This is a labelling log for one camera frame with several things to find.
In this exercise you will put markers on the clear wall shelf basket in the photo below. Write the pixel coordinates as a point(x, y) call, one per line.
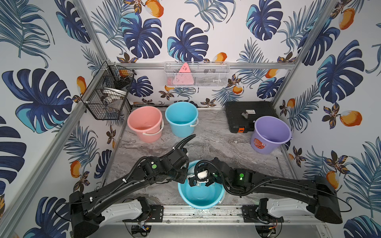
point(205, 74)

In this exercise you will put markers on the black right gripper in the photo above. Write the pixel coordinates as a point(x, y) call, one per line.
point(208, 183)

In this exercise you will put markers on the pink triangle item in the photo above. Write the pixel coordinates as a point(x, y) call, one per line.
point(184, 76)

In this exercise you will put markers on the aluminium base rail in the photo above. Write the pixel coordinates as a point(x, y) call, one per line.
point(179, 215)

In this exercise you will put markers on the teal bucket with label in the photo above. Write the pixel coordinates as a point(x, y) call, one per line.
point(200, 196)

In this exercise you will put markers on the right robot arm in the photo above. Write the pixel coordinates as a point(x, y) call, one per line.
point(319, 195)

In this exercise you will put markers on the silver metal pipe fitting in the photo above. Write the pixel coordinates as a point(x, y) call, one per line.
point(245, 115)

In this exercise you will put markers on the pink plastic bucket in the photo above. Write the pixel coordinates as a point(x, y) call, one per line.
point(147, 122)

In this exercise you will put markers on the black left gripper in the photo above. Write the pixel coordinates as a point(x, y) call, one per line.
point(183, 174)

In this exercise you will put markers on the purple plastic bucket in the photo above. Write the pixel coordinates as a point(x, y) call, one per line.
point(269, 133)

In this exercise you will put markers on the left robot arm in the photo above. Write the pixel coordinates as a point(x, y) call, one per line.
point(86, 208)

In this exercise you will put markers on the black tool case orange latches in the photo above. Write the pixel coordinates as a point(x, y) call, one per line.
point(241, 115)

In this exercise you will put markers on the black wire basket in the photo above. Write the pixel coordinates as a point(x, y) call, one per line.
point(108, 94)

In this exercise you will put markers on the teal plastic bucket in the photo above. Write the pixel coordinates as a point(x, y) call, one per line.
point(183, 118)

